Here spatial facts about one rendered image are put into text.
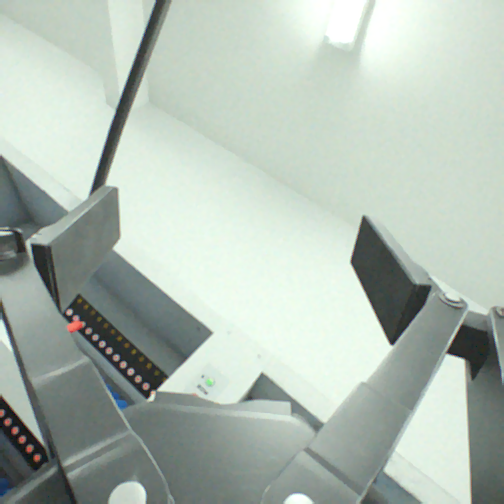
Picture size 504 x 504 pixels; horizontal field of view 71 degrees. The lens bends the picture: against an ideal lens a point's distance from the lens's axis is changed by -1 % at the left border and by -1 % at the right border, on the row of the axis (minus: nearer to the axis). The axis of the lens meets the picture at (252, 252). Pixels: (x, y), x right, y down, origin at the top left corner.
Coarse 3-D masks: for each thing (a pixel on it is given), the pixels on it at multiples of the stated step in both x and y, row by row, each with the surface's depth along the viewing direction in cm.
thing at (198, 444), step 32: (128, 416) 7; (160, 416) 7; (192, 416) 7; (224, 416) 8; (256, 416) 8; (288, 416) 8; (160, 448) 7; (192, 448) 7; (224, 448) 7; (256, 448) 7; (288, 448) 7; (32, 480) 6; (192, 480) 6; (224, 480) 6; (256, 480) 6
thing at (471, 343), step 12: (432, 288) 14; (468, 312) 13; (468, 324) 12; (480, 324) 12; (456, 336) 12; (468, 336) 12; (480, 336) 12; (456, 348) 13; (468, 348) 13; (480, 348) 12; (468, 360) 13; (480, 360) 13
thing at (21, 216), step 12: (0, 144) 76; (12, 144) 77; (0, 156) 75; (0, 168) 76; (0, 180) 78; (12, 180) 80; (0, 192) 79; (12, 192) 82; (0, 204) 81; (12, 204) 83; (0, 216) 82; (12, 216) 85; (24, 216) 88; (0, 228) 84
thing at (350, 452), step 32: (416, 320) 11; (448, 320) 12; (416, 352) 10; (384, 384) 9; (416, 384) 9; (352, 416) 7; (384, 416) 7; (320, 448) 6; (352, 448) 7; (384, 448) 7; (288, 480) 6; (320, 480) 6; (352, 480) 6
